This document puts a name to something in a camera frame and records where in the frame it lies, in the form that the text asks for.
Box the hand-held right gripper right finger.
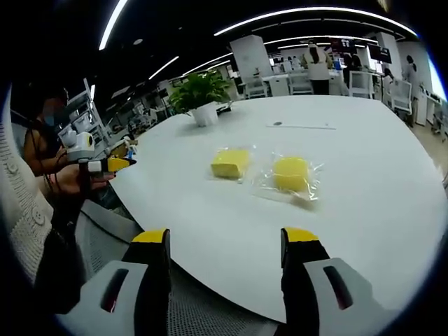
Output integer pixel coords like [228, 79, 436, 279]
[279, 226, 389, 336]

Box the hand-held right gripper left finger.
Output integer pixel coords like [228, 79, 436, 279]
[66, 227, 172, 336]

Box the round yellow sponge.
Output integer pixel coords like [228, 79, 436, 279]
[250, 149, 326, 211]

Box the rectangular yellow silicone block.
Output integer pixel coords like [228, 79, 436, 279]
[209, 146, 256, 182]

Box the person's left hand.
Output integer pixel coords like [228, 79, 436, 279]
[52, 163, 118, 195]

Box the yellow and white object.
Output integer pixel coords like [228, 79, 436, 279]
[104, 136, 139, 159]

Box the white storage rack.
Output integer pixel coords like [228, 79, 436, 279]
[65, 77, 108, 143]

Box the white knit cardigan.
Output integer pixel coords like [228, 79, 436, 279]
[0, 113, 56, 285]

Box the dark cloth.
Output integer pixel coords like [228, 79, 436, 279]
[33, 199, 90, 314]

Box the ceiling light strip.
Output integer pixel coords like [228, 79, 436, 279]
[148, 55, 181, 81]
[213, 6, 419, 38]
[98, 0, 130, 51]

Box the potted green plant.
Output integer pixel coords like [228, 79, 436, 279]
[167, 71, 232, 127]

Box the white mesh chair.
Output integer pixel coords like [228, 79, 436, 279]
[349, 69, 376, 99]
[246, 74, 270, 99]
[287, 71, 315, 96]
[390, 79, 414, 118]

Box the white table cable cover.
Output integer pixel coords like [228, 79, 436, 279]
[265, 120, 337, 131]

